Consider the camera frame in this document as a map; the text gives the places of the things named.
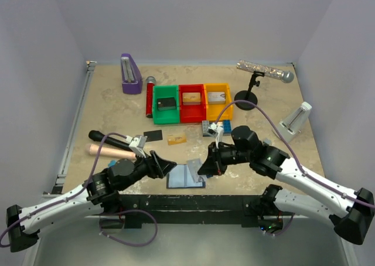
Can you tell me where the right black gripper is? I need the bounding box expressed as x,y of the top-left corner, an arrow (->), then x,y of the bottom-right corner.
198,140 -> 252,176

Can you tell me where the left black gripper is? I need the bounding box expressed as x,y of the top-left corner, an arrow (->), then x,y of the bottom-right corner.
119,148 -> 177,191

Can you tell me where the navy blue card holder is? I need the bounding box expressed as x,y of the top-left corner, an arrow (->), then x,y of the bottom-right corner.
166,164 -> 206,189

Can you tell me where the silver VIP card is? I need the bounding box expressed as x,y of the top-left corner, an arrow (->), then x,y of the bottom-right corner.
186,158 -> 207,183

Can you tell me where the gold card from holder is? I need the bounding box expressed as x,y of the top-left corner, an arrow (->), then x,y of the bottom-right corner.
167,133 -> 187,145

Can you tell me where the black VIP card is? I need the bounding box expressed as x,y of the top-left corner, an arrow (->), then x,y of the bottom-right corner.
143,129 -> 163,142

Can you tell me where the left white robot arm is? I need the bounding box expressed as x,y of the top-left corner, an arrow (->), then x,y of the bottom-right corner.
5,151 -> 177,253

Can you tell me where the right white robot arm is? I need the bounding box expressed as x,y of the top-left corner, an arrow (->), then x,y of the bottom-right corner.
197,125 -> 374,245

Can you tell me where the black credit card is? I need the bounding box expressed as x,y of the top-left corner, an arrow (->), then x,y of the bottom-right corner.
156,97 -> 176,111

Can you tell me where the silver credit card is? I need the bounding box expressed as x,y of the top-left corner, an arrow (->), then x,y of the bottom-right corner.
207,91 -> 226,105

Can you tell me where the gold credit card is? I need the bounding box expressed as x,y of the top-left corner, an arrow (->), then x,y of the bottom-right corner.
182,93 -> 201,106

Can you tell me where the blue grey lego block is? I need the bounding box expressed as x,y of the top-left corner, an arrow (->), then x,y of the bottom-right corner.
202,120 -> 232,137

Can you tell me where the green plastic bin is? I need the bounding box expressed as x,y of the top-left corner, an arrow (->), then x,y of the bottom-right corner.
152,85 -> 180,125

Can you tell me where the orange blue toy block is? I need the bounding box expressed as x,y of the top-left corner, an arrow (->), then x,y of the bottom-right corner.
108,160 -> 117,167

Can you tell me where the red plastic bin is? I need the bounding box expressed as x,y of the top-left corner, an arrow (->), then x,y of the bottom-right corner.
179,84 -> 207,123

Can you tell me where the yellow plastic bin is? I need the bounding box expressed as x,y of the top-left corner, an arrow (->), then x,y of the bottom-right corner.
204,83 -> 232,121

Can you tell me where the pink microphone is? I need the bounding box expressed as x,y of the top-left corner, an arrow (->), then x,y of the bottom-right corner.
85,144 -> 136,159

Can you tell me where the black microphone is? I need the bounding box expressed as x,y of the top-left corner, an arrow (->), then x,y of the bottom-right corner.
88,130 -> 131,151

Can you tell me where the black microphone stand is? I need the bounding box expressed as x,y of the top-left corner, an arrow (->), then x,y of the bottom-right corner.
234,71 -> 265,111

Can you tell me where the red microphone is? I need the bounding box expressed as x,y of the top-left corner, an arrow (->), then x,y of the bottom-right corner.
145,76 -> 156,118

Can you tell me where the purple metronome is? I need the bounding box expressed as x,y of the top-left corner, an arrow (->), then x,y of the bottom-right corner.
120,53 -> 143,95

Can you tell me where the white metronome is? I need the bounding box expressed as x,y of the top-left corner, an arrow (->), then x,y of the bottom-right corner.
276,101 -> 312,143

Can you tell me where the glitter silver microphone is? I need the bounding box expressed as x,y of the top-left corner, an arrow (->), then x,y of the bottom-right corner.
237,60 -> 295,83

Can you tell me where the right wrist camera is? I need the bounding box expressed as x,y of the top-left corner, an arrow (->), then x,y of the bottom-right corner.
207,122 -> 224,148

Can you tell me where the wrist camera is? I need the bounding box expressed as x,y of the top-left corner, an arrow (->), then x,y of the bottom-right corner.
207,122 -> 224,148
125,135 -> 146,158

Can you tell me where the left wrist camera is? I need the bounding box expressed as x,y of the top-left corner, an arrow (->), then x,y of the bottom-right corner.
125,135 -> 146,158

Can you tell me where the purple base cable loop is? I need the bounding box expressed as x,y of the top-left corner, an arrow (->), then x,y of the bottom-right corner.
98,209 -> 159,246

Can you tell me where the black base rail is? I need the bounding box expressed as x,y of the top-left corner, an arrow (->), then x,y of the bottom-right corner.
120,195 -> 281,227

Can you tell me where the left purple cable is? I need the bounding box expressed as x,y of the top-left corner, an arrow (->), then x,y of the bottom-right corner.
0,132 -> 131,247

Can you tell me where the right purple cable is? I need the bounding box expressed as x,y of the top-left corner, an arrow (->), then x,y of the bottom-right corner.
215,100 -> 375,210

